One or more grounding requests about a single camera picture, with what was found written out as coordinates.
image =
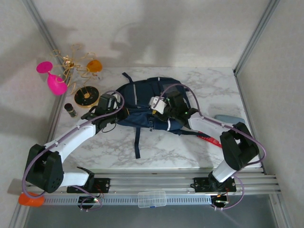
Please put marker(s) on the clear plastic organizer box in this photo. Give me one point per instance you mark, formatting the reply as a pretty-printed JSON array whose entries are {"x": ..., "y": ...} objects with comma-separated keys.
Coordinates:
[{"x": 152, "y": 199}]

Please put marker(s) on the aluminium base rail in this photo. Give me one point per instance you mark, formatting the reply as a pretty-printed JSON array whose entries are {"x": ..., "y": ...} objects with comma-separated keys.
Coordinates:
[{"x": 152, "y": 183}]

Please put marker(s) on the circuit board with LED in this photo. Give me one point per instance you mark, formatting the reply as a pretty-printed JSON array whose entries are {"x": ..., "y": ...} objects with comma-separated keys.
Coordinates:
[
  {"x": 221, "y": 200},
  {"x": 89, "y": 202}
]

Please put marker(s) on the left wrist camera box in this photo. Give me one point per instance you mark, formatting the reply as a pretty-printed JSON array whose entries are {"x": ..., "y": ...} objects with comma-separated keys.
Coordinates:
[{"x": 115, "y": 101}]

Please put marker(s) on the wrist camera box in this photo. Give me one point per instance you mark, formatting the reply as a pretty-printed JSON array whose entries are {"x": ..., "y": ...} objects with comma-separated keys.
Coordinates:
[
  {"x": 158, "y": 104},
  {"x": 115, "y": 101}
]

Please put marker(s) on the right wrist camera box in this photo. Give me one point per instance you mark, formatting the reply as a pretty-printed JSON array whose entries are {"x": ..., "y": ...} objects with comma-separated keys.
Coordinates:
[{"x": 158, "y": 104}]

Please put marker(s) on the orange goblet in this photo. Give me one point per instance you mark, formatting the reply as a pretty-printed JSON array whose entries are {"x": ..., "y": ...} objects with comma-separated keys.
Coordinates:
[{"x": 94, "y": 65}]

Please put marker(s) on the grey-blue pencil case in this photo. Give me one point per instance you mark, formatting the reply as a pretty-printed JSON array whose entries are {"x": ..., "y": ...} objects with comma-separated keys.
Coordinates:
[{"x": 228, "y": 118}]

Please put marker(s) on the pink goblet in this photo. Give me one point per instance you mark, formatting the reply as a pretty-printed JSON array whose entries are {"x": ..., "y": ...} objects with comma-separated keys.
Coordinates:
[{"x": 57, "y": 84}]

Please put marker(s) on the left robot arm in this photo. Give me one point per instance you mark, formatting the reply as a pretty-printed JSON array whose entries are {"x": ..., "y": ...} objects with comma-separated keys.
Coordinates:
[{"x": 76, "y": 135}]

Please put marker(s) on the small dark bottle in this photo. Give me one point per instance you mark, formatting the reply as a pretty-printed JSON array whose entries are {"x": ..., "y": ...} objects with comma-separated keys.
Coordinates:
[{"x": 70, "y": 110}]

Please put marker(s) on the red stationery packet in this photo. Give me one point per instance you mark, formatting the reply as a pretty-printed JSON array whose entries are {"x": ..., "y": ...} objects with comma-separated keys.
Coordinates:
[{"x": 210, "y": 139}]

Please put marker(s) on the aluminium frame post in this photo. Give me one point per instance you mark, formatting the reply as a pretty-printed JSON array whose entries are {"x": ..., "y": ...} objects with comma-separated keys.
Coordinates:
[
  {"x": 259, "y": 31},
  {"x": 42, "y": 28}
]

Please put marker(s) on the navy blue backpack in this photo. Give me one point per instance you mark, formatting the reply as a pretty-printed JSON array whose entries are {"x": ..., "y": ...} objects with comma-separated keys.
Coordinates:
[{"x": 140, "y": 99}]

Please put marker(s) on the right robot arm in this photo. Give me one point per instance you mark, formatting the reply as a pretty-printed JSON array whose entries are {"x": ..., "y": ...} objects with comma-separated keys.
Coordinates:
[{"x": 206, "y": 123}]

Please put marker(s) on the orange plastic cup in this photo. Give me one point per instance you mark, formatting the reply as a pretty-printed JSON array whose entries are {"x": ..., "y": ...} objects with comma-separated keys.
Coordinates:
[{"x": 31, "y": 201}]

